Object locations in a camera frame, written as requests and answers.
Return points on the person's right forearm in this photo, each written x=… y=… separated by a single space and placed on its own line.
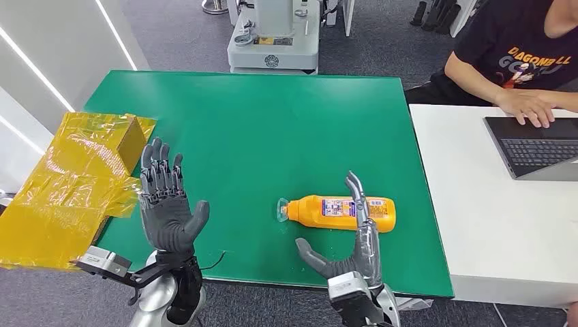
x=474 y=79

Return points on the person's left forearm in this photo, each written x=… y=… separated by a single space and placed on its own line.
x=566 y=101

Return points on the metal chair base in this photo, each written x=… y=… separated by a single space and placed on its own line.
x=214 y=6

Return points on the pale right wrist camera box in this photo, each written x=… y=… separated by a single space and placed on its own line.
x=347 y=286

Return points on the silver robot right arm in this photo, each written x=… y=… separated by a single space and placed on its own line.
x=389 y=307

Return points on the dark grey laptop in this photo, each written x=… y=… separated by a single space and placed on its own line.
x=533 y=149

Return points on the person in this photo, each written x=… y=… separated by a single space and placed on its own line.
x=505 y=40

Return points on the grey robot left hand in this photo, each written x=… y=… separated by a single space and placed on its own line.
x=167 y=216

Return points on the white table foot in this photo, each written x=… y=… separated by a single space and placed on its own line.
x=413 y=303

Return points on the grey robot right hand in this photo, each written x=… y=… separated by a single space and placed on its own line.
x=368 y=252

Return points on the white desk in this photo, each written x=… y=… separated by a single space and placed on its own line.
x=496 y=234

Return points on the green table mat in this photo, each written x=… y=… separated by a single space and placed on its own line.
x=271 y=149

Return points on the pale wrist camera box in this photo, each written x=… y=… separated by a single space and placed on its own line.
x=101 y=261
x=347 y=286

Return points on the yellow plastic film sheet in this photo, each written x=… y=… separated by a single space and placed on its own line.
x=54 y=212

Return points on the black objects by wall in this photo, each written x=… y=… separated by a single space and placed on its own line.
x=435 y=16

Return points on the person's right hand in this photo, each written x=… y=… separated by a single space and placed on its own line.
x=526 y=106

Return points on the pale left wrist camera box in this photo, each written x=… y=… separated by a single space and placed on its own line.
x=101 y=261

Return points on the white furniture post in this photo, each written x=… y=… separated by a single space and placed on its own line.
x=347 y=16

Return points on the orange detergent bottle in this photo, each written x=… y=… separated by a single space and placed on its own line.
x=316 y=213

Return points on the grey robot base machine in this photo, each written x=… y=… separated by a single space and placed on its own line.
x=275 y=45

